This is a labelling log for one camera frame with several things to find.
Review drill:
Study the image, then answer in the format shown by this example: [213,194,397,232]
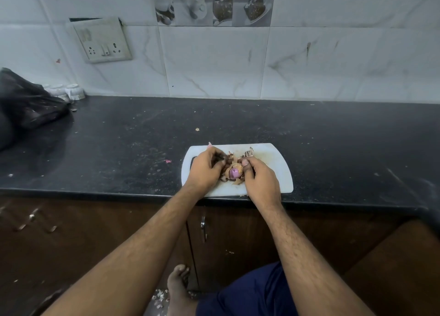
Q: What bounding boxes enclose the person's navy shorts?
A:
[196,261,300,316]

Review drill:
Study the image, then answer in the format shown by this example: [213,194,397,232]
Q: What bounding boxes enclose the person's right forearm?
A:
[256,202,375,316]

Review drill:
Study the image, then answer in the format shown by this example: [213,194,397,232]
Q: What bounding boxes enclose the printed decorative wall tile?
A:
[151,0,277,27]

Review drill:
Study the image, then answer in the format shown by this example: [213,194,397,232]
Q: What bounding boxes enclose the person's left forearm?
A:
[41,185,202,316]

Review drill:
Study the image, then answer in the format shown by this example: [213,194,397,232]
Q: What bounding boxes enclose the white plastic cutting board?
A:
[181,143,294,198]

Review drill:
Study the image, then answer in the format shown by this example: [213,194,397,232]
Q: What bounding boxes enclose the small red onion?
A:
[221,163,247,184]

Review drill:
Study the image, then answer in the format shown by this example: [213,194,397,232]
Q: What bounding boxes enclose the person's right hand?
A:
[240,156,283,212]

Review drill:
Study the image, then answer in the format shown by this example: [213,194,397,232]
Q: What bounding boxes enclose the person's bare foot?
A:
[166,264,199,316]

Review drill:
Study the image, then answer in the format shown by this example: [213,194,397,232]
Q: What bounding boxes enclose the beige switch socket plate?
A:
[71,16,133,64]

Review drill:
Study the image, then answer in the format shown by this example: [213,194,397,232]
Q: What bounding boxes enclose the black plastic bag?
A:
[0,67,71,152]

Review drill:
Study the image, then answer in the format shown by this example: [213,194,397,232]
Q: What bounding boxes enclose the person's left hand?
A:
[184,146,228,199]

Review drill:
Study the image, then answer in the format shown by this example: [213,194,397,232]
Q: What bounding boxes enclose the long silver drawer handle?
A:
[15,207,39,231]

